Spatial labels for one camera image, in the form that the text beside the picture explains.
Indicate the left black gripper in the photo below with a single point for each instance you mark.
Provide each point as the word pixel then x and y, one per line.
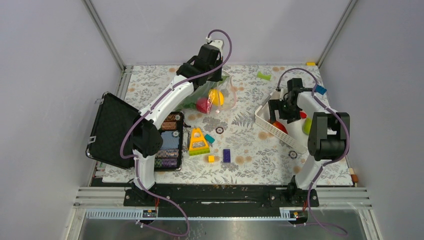
pixel 217 77

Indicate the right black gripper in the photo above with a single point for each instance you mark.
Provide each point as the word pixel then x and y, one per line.
pixel 276 105

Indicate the clear pink-dotted zip bag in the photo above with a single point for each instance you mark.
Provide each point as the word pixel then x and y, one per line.
pixel 232 96

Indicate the yellow lemon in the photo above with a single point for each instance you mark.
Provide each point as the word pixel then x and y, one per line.
pixel 216 97

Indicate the red apple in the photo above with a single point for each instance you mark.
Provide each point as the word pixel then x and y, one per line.
pixel 203 105

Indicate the long green cucumber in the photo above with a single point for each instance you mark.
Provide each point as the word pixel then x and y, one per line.
pixel 189 102

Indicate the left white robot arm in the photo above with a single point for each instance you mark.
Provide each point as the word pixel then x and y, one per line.
pixel 144 133

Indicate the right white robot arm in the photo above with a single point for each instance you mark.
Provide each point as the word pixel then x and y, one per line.
pixel 328 138

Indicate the red chili pepper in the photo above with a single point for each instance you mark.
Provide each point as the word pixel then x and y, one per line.
pixel 303 115

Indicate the green apple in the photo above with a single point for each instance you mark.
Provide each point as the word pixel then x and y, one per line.
pixel 306 128

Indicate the blue lego brick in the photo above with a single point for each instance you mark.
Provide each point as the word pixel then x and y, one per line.
pixel 320 90

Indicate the lime green block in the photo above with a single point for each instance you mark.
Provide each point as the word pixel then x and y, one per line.
pixel 266 77

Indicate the poker chip on mat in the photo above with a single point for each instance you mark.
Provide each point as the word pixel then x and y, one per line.
pixel 293 154

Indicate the purple lego brick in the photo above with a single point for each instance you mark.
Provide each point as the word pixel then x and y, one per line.
pixel 226 155

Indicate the teal small block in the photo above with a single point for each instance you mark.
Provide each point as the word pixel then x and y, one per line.
pixel 209 138

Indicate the small yellow cube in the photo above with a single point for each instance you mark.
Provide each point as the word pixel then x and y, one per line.
pixel 211 159

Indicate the yellow triangular toy block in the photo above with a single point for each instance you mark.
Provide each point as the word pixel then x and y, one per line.
pixel 198 145

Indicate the black poker chip case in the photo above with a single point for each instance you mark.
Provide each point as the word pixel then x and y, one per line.
pixel 113 120

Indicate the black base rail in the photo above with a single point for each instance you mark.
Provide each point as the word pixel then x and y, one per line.
pixel 220 200

